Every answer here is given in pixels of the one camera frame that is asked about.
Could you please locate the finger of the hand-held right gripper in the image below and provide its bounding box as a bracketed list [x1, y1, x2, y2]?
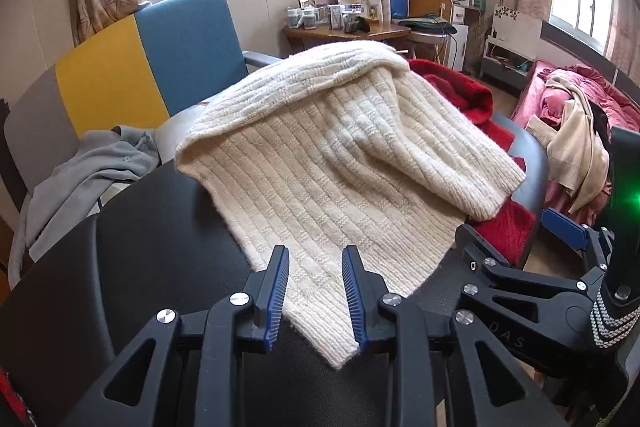
[452, 224, 608, 373]
[542, 208, 613, 270]

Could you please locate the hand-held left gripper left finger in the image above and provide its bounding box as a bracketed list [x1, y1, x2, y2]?
[60, 246, 291, 427]

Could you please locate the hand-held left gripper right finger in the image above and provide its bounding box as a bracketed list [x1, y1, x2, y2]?
[341, 246, 571, 427]

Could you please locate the cream knitted sweater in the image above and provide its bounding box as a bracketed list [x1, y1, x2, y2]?
[175, 41, 527, 370]

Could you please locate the beige garment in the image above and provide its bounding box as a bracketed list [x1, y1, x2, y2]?
[527, 74, 613, 214]

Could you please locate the black garment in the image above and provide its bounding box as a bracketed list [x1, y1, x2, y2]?
[587, 99, 613, 145]

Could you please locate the pink blanket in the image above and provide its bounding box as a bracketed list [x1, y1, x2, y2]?
[512, 59, 640, 228]

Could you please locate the red fluffy sweater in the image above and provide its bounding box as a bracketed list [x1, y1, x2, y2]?
[409, 59, 538, 270]

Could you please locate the grey low shelf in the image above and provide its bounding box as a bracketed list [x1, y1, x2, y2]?
[480, 39, 538, 90]

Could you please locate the white cabinet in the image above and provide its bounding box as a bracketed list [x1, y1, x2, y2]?
[489, 4, 543, 58]

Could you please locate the white metal chair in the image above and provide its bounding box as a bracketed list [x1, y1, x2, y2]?
[410, 29, 458, 68]

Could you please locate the dark green cloth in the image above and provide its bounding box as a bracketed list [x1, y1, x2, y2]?
[397, 16, 458, 38]

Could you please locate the grey garment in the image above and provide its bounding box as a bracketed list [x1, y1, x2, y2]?
[22, 125, 162, 262]

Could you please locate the wooden table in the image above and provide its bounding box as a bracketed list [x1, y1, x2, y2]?
[284, 21, 412, 58]

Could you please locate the orange wooden chair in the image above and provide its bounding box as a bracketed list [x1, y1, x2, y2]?
[407, 0, 453, 22]

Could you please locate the cluster of jars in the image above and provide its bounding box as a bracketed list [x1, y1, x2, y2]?
[285, 0, 383, 32]

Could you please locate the grey yellow blue sofa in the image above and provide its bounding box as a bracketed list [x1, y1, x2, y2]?
[0, 0, 286, 298]

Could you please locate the dark bed rail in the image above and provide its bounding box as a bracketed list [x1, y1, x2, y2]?
[539, 21, 640, 92]

